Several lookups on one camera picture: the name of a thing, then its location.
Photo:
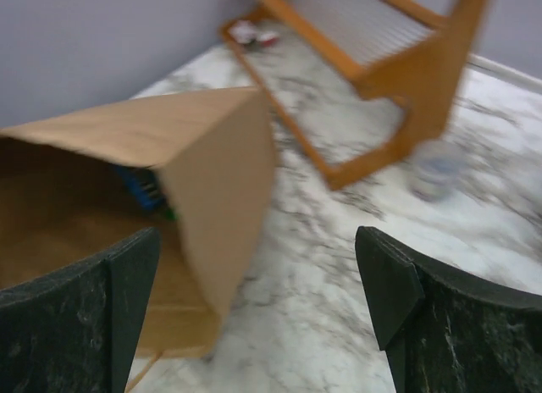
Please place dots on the small clear plastic jar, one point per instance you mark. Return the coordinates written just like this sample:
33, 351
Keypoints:
436, 166

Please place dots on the brown paper bag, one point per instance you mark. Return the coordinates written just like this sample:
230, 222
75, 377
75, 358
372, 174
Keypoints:
214, 157

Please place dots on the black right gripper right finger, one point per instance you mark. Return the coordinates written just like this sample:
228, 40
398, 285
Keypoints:
444, 329

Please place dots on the small blue snack packet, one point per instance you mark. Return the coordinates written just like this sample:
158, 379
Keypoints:
143, 185

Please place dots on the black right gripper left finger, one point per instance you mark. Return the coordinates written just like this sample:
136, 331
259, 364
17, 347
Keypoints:
77, 328

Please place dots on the white red small card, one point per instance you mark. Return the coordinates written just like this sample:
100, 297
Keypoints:
247, 34

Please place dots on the orange wooden shelf rack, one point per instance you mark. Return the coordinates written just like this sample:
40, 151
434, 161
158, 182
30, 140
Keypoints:
394, 49

